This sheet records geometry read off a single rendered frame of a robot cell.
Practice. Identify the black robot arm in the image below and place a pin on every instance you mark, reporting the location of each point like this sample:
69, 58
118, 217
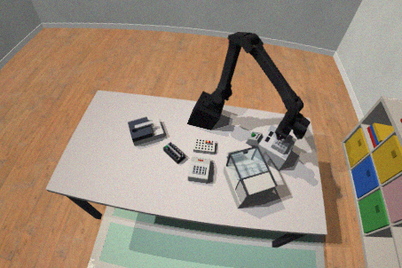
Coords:
292, 102

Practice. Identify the white tube rack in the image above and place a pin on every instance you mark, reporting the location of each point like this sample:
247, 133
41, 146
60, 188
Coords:
201, 147

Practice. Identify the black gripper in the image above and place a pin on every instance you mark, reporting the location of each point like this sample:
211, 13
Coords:
279, 131

